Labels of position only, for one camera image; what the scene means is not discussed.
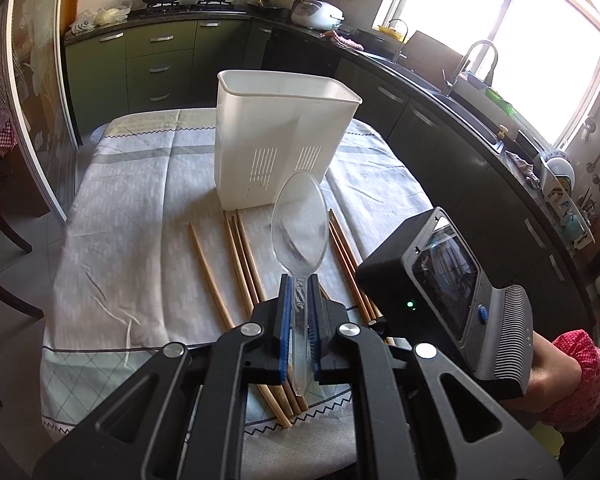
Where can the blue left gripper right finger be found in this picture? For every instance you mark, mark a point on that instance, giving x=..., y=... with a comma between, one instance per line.
x=315, y=304

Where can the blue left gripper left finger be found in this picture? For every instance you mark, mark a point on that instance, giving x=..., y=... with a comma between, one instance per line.
x=281, y=332

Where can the clear plastic spoon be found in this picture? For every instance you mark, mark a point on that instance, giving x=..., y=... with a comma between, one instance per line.
x=299, y=239

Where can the person's right hand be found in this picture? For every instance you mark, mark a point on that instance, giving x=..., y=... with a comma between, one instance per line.
x=553, y=377

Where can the red-tipped chopstick left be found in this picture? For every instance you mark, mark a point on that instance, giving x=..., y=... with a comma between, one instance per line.
x=347, y=279

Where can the red-tipped chopstick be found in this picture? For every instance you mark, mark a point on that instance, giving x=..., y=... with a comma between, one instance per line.
x=347, y=279
x=352, y=269

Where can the red-tipped chopstick middle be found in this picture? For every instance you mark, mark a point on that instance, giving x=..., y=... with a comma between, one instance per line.
x=352, y=269

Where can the plain wooden chopstick right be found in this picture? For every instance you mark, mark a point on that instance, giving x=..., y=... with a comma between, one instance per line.
x=370, y=308

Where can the wooden chopstick far left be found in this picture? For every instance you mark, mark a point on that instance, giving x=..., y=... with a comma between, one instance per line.
x=208, y=275

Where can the wooden chopstick middle single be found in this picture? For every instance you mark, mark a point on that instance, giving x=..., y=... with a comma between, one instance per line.
x=252, y=259

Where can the patterned grey tablecloth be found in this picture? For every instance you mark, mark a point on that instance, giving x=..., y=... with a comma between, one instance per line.
x=129, y=281

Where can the white plastic utensil holder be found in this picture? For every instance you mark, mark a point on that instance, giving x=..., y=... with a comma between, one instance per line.
x=269, y=125

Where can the steel sink basin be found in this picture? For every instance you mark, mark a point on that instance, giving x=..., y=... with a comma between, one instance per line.
x=484, y=132

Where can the pink patterned right sleeve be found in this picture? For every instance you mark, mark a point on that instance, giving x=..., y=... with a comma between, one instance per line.
x=580, y=408

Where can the chrome sink faucet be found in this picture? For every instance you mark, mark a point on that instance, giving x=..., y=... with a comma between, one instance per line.
x=450, y=81

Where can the wooden cutting board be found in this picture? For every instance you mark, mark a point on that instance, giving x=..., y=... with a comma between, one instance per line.
x=429, y=58

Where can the small chrome faucet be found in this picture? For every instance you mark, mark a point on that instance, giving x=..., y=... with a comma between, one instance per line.
x=400, y=28

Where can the pink dish cloth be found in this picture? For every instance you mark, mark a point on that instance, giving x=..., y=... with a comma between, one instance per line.
x=340, y=41

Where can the white rice cooker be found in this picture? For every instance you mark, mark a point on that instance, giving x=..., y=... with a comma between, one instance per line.
x=317, y=15

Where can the white plastic bags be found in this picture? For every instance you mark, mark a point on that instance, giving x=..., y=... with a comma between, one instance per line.
x=92, y=18

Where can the glass sliding door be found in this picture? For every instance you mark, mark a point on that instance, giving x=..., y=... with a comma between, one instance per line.
x=34, y=113

